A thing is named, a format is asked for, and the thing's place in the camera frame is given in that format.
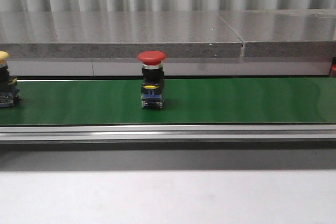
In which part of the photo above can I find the red mushroom button yellow tab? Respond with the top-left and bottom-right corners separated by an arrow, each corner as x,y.
138,50 -> 166,109

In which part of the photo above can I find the grey stone counter slab left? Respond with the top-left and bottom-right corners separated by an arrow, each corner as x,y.
1,11 -> 241,59

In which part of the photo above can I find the green conveyor belt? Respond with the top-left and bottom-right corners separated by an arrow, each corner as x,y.
1,77 -> 335,125

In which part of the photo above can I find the yellow mushroom button at left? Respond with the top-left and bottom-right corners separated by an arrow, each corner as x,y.
0,51 -> 20,108

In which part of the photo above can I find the aluminium conveyor frame rail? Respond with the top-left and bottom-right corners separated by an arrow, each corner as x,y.
1,124 -> 335,151

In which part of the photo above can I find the grey stone counter slab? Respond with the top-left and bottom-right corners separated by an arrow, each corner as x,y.
1,11 -> 241,59
218,9 -> 335,60

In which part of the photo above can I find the red object at right edge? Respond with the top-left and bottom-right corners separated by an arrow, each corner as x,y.
330,57 -> 336,77

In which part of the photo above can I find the grey stone counter slab right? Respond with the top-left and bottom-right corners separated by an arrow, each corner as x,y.
218,9 -> 335,60

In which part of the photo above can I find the white cabinet panel under counter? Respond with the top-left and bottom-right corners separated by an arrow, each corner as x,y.
7,58 -> 331,77

